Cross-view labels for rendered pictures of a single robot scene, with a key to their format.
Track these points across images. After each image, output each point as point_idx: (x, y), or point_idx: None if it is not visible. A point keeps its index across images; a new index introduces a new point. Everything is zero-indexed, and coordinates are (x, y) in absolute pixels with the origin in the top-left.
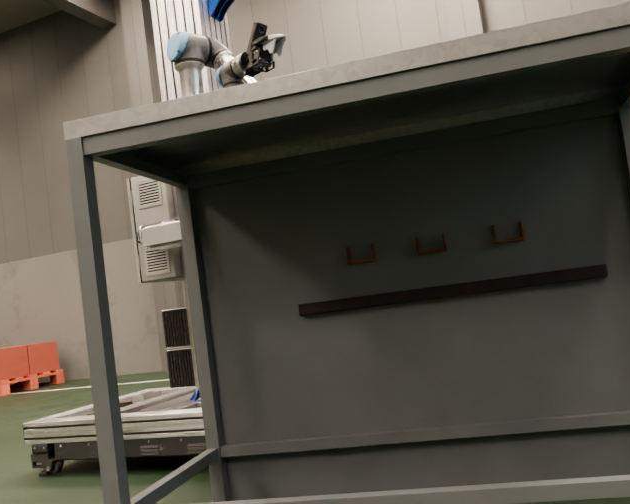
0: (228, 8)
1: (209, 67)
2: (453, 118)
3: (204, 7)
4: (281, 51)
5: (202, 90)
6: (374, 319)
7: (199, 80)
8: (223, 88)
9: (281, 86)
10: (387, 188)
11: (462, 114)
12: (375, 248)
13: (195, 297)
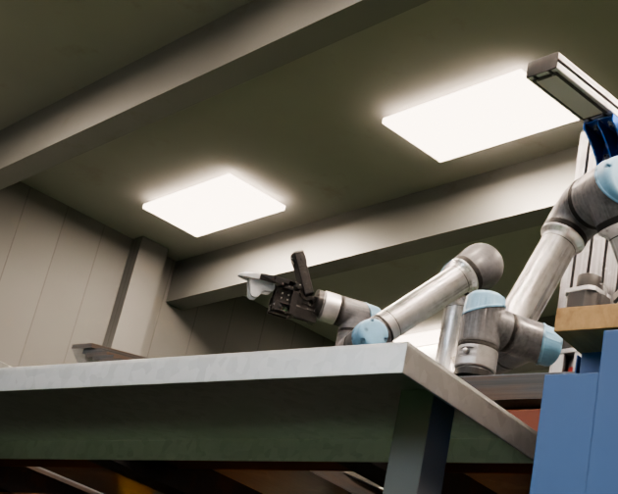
0: None
1: (571, 265)
2: None
3: (591, 163)
4: (250, 291)
5: (444, 336)
6: None
7: (443, 322)
8: (603, 283)
9: None
10: (40, 468)
11: None
12: None
13: None
